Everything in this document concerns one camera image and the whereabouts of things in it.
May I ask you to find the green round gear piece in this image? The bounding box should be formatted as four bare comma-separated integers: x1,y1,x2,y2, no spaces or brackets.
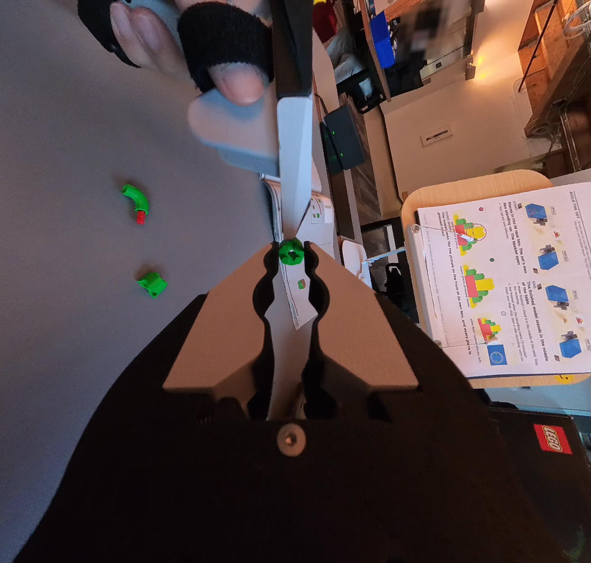
279,238,305,265

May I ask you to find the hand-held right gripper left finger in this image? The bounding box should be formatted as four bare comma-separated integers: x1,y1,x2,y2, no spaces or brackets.
163,242,280,419

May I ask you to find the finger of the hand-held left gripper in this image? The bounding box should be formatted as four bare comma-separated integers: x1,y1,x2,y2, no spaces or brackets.
276,95,315,242

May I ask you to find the light wooden board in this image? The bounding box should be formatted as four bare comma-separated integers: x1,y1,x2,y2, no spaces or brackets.
401,169,591,388

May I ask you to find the black bamboo toy set box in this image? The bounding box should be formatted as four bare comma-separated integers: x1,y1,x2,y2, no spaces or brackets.
487,406,591,563

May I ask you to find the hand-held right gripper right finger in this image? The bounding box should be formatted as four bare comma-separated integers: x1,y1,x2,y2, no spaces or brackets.
301,242,420,419

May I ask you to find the grey desk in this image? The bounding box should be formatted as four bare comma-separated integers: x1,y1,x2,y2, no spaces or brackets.
0,0,342,563

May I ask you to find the wall light fixture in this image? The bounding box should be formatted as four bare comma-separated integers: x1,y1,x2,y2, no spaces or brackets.
464,0,488,81

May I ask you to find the long wooden table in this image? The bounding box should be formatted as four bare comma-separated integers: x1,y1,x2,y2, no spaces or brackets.
353,0,393,104

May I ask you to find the black device with green lights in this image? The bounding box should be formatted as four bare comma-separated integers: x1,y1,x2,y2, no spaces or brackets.
320,106,366,176

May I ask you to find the blue plastic bin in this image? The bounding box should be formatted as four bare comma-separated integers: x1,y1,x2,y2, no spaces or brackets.
369,11,397,69

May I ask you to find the green hooked stalk piece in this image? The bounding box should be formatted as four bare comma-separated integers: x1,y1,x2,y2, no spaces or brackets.
121,183,151,225

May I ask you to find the white wire document stand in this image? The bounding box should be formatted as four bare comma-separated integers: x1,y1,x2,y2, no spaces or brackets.
341,221,446,349

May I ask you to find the printed instruction sheet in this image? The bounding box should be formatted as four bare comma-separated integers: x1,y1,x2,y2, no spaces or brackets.
418,184,591,379

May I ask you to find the green notched brick piece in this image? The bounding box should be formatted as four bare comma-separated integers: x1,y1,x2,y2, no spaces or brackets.
137,272,168,299

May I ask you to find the red container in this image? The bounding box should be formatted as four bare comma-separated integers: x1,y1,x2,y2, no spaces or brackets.
313,0,338,44

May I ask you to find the open instruction booklet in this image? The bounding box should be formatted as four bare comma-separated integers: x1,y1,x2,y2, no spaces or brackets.
261,175,335,332

